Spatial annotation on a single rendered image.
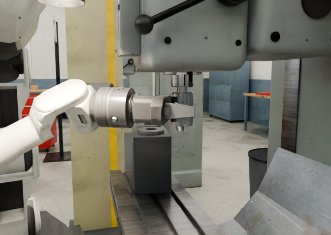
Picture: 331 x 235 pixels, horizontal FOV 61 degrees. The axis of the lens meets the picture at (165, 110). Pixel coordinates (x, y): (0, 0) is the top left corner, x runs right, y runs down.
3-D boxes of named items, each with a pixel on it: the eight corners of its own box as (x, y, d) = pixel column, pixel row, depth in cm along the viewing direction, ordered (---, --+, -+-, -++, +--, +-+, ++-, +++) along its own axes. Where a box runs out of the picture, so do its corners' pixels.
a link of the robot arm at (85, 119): (102, 108, 56) (49, 106, 58) (115, 140, 64) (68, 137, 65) (116, 70, 63) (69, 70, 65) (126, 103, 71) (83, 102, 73)
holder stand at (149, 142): (134, 195, 90) (133, 133, 87) (132, 171, 111) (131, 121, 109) (171, 192, 91) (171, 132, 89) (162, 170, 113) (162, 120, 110)
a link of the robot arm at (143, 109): (162, 88, 53) (101, 87, 55) (161, 139, 54) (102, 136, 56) (171, 86, 66) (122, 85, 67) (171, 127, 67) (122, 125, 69)
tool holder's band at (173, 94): (197, 96, 60) (197, 91, 59) (185, 97, 56) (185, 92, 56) (178, 95, 62) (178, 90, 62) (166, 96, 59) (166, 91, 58)
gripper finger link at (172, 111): (195, 119, 57) (164, 118, 58) (195, 103, 56) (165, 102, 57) (194, 120, 55) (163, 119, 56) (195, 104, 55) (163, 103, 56)
